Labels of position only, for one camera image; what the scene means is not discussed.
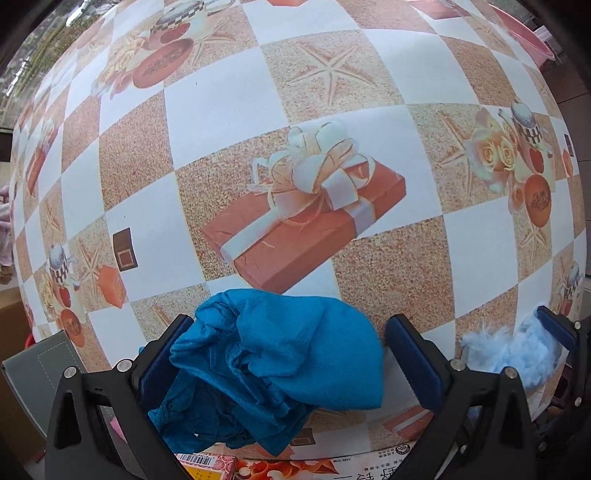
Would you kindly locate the light blue fluffy scrunchie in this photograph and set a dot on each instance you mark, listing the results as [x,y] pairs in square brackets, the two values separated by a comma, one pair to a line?
[531,350]

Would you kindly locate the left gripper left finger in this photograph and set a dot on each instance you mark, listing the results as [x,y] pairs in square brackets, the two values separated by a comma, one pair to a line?
[139,386]

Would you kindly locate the grey open storage box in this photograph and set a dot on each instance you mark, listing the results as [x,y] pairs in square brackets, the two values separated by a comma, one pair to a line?
[34,374]

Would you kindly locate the blue cloth scrunchie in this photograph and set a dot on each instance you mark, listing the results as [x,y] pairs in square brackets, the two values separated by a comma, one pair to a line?
[254,365]

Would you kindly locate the patterned checkered tablecloth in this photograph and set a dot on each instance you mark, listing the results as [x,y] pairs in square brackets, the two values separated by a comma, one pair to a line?
[401,156]

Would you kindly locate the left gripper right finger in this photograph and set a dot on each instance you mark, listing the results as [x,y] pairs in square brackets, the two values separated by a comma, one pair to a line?
[429,374]

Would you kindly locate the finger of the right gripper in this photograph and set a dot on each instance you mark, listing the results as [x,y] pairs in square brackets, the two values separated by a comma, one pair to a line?
[560,327]

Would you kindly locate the lilac towel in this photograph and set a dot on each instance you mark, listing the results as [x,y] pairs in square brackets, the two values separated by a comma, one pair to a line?
[6,240]

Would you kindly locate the red patterned paper box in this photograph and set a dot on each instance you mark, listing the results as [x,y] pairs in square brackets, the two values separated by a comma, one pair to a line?
[374,465]

